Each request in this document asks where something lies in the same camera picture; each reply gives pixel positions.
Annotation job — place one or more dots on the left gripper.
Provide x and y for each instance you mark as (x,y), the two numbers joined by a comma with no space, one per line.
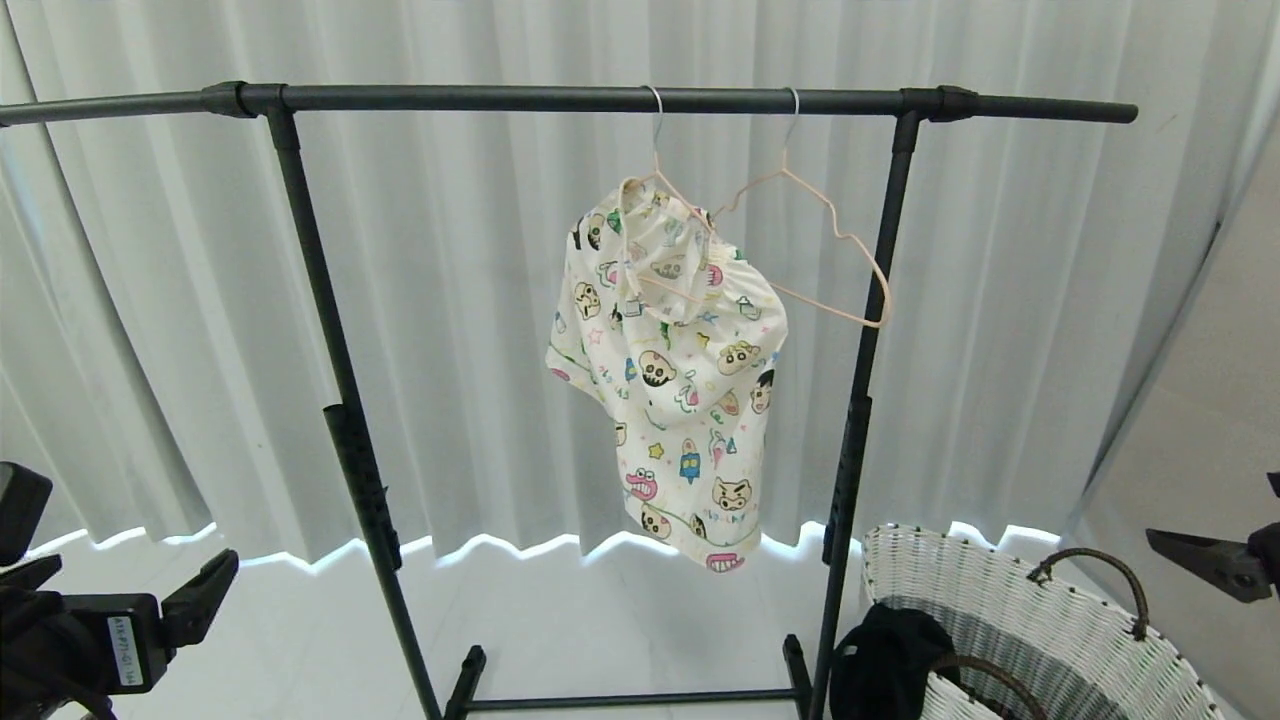
(90,640)

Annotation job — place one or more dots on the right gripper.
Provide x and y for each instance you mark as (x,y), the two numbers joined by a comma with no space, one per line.
(1268,560)

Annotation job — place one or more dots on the black garment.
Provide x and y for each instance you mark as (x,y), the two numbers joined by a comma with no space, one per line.
(890,660)

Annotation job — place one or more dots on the cream printed garment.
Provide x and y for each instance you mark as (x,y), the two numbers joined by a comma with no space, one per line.
(680,420)

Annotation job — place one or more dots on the pink clothes hanger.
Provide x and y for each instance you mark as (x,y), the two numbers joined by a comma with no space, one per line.
(800,183)
(656,172)

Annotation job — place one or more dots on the white laundry basket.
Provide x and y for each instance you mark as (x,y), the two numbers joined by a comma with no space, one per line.
(1050,620)

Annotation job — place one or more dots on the black clothes rack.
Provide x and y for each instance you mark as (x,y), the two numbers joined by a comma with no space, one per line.
(500,98)

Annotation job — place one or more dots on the white curtain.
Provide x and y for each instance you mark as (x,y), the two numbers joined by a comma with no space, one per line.
(450,300)

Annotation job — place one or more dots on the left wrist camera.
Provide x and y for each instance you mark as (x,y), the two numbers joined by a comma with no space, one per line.
(20,510)

